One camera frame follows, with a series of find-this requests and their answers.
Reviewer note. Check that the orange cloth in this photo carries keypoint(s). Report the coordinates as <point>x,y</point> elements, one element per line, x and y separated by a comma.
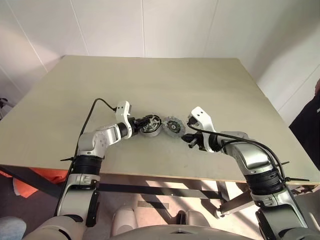
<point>25,187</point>

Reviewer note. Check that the beige robot leg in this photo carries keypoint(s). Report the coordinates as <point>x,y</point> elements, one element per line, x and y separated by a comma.
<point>197,217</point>
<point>123,218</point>

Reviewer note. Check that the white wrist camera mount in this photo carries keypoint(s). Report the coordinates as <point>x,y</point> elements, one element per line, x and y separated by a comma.
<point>201,116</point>
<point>123,110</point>

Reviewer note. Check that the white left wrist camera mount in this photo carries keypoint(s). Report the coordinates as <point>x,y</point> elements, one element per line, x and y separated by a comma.
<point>123,110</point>

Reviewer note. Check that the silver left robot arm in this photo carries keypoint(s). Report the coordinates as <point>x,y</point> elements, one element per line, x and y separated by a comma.
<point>97,142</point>

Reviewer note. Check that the blue jeans knee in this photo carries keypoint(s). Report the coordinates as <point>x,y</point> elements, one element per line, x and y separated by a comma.
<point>11,228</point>

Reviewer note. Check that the round silver motor housing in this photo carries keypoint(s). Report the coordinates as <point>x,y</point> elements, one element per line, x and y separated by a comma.
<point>173,126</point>

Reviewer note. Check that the black metal table frame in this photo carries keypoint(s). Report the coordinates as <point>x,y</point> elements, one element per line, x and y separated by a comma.
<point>150,190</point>

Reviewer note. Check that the black zip tie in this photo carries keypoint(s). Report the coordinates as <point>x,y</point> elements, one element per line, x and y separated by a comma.
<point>283,164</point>
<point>66,159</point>
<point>297,179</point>

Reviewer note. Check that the black spoked rotor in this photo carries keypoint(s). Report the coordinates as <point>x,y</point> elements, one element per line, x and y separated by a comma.
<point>153,127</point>

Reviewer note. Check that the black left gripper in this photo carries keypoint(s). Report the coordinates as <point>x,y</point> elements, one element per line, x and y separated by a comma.
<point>135,126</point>

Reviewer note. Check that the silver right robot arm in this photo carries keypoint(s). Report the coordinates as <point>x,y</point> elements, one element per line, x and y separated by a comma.
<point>252,155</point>

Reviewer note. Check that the dark rounded shape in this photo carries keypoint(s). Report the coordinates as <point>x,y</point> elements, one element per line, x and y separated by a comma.
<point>181,217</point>

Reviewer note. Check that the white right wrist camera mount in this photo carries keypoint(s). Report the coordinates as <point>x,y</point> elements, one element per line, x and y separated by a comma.
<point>201,116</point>

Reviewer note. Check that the bystander bare hand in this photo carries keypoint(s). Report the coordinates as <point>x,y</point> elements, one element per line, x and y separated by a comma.
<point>318,87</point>

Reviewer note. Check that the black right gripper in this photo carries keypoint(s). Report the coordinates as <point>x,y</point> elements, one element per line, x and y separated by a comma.
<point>197,141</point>

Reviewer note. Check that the grey table leg with caster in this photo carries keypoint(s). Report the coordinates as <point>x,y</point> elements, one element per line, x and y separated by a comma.
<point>235,205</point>

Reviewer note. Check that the beige robot right leg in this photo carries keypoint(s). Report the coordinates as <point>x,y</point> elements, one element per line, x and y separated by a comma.
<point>197,217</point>

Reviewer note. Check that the bystander in dark clothes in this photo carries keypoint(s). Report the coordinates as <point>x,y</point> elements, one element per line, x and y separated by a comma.
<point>310,130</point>

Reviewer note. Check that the beige robot left leg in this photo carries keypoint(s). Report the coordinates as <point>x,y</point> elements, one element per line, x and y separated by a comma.
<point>123,218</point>

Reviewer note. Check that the grey robot torso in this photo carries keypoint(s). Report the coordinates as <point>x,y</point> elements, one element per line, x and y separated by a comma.
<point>175,233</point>

